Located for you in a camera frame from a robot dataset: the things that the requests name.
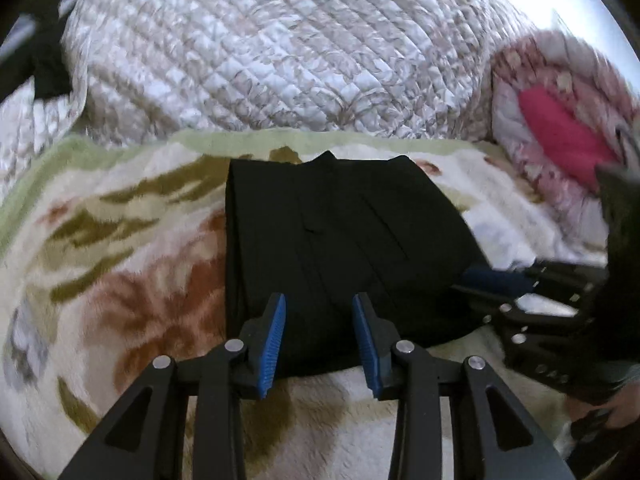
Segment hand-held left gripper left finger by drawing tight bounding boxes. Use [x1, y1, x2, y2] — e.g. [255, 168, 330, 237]
[57, 292, 288, 480]

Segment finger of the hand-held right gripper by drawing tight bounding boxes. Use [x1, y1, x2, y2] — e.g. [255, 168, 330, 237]
[460, 259, 553, 297]
[450, 284, 538, 348]

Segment pink and white folded comforter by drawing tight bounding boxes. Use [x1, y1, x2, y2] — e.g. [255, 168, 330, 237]
[487, 29, 640, 257]

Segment cream floral plush blanket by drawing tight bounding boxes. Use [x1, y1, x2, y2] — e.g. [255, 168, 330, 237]
[0, 127, 613, 480]

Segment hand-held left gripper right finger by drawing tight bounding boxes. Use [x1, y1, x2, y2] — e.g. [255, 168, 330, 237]
[351, 292, 578, 480]

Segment dark cloth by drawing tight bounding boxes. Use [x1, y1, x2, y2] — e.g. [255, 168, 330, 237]
[0, 19, 80, 107]

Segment white quilted bedspread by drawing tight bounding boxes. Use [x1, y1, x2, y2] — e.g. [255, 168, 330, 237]
[0, 0, 543, 201]

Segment black pants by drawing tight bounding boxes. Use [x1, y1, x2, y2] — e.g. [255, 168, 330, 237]
[224, 150, 493, 378]

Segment person's right hand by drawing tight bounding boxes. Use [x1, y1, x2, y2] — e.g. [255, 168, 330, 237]
[567, 387, 640, 431]

